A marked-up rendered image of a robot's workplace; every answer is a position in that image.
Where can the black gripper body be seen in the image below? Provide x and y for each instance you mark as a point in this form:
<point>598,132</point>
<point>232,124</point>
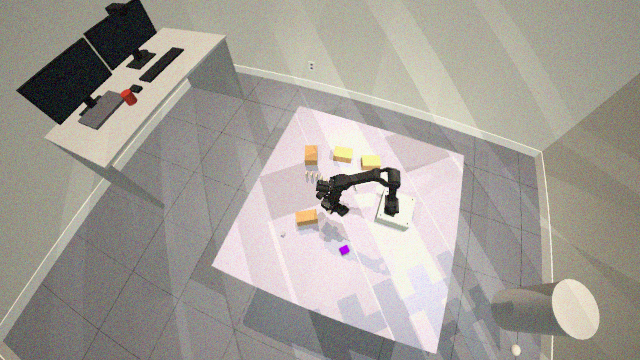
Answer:
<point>341,210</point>

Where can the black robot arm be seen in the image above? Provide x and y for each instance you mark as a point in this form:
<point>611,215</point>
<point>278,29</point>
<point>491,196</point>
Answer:
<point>341,182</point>

